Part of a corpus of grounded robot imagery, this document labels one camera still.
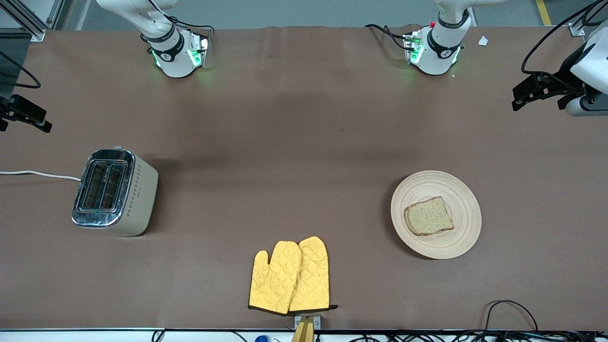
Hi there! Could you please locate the round wooden plate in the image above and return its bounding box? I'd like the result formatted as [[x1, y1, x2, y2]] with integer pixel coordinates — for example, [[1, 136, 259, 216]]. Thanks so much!
[[390, 170, 482, 260]]

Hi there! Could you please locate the brown bread slice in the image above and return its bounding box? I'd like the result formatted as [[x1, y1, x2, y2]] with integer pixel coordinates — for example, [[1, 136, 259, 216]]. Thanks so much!
[[404, 196, 455, 237]]

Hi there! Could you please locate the beige chrome two-slot toaster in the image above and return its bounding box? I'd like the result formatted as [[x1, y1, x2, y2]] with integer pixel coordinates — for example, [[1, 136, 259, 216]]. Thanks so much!
[[71, 146, 159, 237]]

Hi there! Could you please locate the brown table cover sheet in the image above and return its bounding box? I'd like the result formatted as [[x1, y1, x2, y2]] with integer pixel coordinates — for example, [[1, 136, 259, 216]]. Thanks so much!
[[0, 24, 608, 332]]

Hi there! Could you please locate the yellow quilted oven mitt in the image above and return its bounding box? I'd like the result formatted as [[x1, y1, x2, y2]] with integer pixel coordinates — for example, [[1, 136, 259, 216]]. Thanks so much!
[[287, 236, 339, 314], [248, 241, 303, 315]]

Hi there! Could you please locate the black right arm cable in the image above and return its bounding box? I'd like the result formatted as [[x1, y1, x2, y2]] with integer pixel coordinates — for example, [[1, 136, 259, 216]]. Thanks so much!
[[0, 50, 42, 90]]

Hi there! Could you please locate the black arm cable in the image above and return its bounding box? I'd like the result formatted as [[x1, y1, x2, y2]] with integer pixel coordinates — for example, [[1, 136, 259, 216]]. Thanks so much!
[[521, 0, 608, 75], [0, 50, 42, 90]]

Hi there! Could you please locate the white toaster power cord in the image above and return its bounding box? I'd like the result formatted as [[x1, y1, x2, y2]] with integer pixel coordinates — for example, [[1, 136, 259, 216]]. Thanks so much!
[[0, 170, 82, 182]]

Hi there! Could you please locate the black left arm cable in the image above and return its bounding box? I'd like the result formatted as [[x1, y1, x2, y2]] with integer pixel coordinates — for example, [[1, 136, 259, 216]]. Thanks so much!
[[521, 0, 608, 75]]

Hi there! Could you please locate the aluminium frame profile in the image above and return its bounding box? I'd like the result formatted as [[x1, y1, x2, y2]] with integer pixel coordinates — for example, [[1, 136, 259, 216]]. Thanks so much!
[[0, 0, 65, 42], [568, 0, 608, 37]]

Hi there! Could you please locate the black left base cable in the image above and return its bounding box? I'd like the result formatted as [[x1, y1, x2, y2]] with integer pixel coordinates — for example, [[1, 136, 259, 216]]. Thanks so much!
[[365, 24, 410, 50]]

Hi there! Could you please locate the black base cable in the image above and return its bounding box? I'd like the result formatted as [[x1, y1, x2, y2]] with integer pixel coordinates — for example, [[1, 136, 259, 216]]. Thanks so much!
[[365, 24, 410, 50], [164, 14, 215, 33]]

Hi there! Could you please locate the black right base cable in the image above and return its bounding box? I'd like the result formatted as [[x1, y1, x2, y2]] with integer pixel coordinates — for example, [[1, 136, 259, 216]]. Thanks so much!
[[164, 14, 215, 33]]

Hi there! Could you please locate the black looped cable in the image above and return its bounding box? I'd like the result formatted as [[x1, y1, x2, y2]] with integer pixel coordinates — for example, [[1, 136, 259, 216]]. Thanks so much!
[[484, 300, 540, 333]]

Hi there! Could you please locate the white table edge rail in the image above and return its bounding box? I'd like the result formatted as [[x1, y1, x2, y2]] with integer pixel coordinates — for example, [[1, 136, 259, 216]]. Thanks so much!
[[0, 329, 295, 342]]

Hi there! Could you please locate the black cable bundle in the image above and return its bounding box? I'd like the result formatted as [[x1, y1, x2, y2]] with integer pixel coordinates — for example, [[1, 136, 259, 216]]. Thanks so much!
[[351, 331, 608, 342]]

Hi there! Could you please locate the wooden stick with metal bracket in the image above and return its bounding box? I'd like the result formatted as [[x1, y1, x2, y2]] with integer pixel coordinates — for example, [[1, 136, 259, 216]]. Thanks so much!
[[291, 316, 322, 342]]

